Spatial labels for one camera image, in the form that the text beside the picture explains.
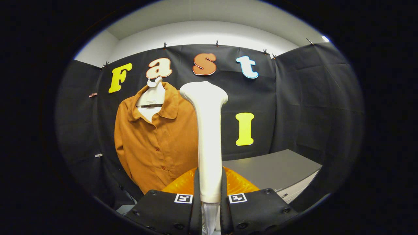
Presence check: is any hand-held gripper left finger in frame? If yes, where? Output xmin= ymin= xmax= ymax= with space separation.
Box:
xmin=124 ymin=167 xmax=203 ymax=235

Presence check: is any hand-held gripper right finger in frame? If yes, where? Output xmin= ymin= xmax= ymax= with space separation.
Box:
xmin=219 ymin=167 xmax=298 ymax=235

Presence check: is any brown button-up shirt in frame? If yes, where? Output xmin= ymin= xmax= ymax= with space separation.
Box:
xmin=114 ymin=82 xmax=200 ymax=195

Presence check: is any white garment steamer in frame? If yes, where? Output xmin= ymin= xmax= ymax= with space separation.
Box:
xmin=179 ymin=81 xmax=229 ymax=203

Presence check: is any grey cabinet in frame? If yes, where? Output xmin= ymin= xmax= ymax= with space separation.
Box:
xmin=222 ymin=149 xmax=323 ymax=204

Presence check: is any black backdrop cloth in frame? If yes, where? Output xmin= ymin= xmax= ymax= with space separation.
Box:
xmin=55 ymin=42 xmax=364 ymax=212

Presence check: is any white mannequin torso stand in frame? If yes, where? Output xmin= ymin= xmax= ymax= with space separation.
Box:
xmin=136 ymin=77 xmax=166 ymax=123

